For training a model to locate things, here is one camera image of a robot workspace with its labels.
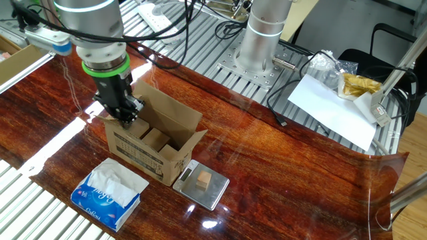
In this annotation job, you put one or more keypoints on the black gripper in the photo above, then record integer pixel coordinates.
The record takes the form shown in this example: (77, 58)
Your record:
(113, 90)

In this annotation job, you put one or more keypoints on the brown cardboard box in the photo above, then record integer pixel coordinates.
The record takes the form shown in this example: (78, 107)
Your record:
(133, 150)

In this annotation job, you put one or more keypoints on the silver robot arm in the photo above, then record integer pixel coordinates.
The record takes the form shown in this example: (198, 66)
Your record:
(90, 16)

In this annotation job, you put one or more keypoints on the open cardboard storage box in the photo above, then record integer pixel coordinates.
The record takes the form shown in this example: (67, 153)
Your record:
(20, 61)

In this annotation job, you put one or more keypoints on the wood grain table mat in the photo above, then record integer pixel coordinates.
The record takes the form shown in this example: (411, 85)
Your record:
(283, 183)
(40, 100)

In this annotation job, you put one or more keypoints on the white power strip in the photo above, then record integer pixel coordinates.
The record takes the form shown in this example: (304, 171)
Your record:
(156, 18)

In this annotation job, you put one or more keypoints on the blue tissue pack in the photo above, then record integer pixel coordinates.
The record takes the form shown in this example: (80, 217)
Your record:
(100, 206)

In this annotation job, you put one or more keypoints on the small wooden cube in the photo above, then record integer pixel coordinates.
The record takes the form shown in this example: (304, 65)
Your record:
(203, 180)

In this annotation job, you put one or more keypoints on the silver digital kitchen scale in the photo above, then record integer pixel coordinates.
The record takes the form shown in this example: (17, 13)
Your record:
(213, 195)

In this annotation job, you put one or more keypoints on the brass metal fixture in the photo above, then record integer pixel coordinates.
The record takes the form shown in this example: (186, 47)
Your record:
(223, 8)

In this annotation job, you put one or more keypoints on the grey metal machine case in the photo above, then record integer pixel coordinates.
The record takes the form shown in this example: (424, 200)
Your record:
(5, 23)

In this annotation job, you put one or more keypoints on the beige panel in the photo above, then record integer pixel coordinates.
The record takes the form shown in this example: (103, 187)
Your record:
(300, 16)

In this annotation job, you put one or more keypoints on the clear plastic bag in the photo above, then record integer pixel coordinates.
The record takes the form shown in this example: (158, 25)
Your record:
(325, 65)

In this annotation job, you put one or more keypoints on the white paper sheet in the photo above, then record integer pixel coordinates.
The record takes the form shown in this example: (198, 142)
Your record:
(330, 110)

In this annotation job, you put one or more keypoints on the yellow snack packet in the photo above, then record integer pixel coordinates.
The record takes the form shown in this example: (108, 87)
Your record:
(360, 85)

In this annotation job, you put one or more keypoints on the black chair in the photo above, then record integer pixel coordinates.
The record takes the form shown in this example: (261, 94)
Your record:
(363, 60)

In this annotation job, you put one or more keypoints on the white labelled adapter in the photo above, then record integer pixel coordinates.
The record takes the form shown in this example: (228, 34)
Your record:
(380, 111)

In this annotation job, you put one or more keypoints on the aluminium table edge rail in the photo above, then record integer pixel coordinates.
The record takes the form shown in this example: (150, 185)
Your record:
(26, 72)

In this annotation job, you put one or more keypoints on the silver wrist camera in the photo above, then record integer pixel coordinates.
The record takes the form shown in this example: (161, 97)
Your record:
(46, 38)

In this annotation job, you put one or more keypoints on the aluminium frame post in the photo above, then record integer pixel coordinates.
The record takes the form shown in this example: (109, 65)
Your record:
(48, 6)
(405, 61)
(410, 195)

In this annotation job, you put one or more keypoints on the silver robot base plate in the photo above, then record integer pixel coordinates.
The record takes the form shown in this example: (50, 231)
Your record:
(263, 80)

